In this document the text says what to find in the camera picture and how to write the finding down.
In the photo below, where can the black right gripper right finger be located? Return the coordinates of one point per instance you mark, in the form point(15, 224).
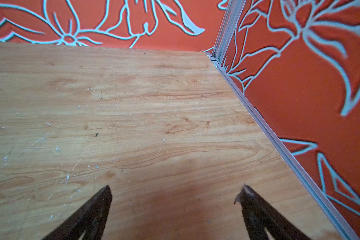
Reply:
point(262, 219)

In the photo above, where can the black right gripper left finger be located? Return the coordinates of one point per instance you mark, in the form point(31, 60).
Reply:
point(88, 222)

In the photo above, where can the aluminium frame rails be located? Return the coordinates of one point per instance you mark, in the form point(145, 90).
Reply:
point(233, 11)

